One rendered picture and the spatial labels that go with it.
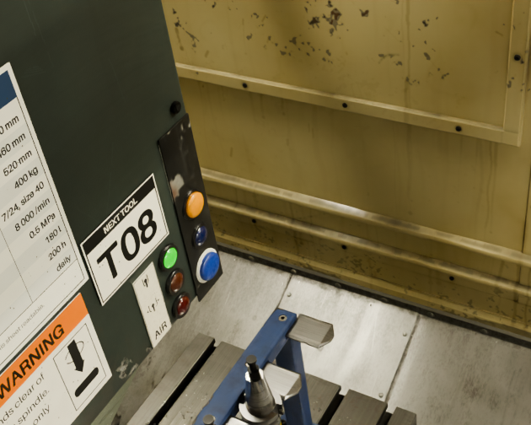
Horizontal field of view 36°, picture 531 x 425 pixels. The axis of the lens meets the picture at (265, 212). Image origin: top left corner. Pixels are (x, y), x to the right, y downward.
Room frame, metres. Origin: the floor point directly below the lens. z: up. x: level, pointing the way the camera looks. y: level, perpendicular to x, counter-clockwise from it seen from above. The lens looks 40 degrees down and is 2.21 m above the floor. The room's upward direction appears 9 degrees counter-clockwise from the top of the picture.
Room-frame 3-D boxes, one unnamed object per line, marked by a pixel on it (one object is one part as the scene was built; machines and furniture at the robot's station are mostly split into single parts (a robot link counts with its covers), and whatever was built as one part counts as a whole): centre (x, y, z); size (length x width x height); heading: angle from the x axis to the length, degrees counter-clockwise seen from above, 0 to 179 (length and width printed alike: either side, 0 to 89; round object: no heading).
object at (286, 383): (0.80, 0.02, 1.21); 0.07 x 0.05 x 0.01; 54
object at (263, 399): (0.75, 0.05, 1.26); 0.04 x 0.04 x 0.07
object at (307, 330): (0.88, -0.04, 1.21); 0.07 x 0.05 x 0.01; 54
